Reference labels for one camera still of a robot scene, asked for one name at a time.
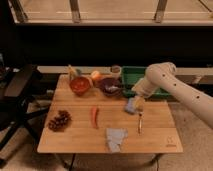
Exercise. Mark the wooden folding table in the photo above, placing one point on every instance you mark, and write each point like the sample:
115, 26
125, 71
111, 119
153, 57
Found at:
100, 125

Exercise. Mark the light blue cloth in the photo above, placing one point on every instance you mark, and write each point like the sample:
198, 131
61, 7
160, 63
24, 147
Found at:
115, 137

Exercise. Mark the bunch of dark grapes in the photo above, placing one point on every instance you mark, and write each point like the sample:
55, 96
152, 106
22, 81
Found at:
60, 122

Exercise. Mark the black office chair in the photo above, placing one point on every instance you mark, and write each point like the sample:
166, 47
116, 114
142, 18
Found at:
16, 92

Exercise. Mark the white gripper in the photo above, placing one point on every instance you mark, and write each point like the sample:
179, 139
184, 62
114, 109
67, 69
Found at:
143, 88

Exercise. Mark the black handled spoon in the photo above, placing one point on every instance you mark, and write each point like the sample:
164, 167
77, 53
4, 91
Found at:
112, 89

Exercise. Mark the small cup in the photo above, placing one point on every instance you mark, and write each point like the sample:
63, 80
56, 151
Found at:
115, 71

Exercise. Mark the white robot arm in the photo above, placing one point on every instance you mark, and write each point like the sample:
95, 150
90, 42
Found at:
162, 75

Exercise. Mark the orange red bowl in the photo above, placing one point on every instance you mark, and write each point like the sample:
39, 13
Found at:
80, 85

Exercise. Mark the orange fruit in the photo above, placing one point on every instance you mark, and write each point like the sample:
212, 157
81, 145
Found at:
96, 75

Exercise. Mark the orange carrot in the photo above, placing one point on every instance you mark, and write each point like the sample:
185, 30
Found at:
94, 114

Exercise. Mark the purple bowl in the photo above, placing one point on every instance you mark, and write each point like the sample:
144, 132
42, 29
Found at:
109, 81

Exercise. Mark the green plastic tray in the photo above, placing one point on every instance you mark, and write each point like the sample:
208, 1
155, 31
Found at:
130, 75

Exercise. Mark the blue sponge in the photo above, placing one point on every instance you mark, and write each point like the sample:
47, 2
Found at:
129, 106

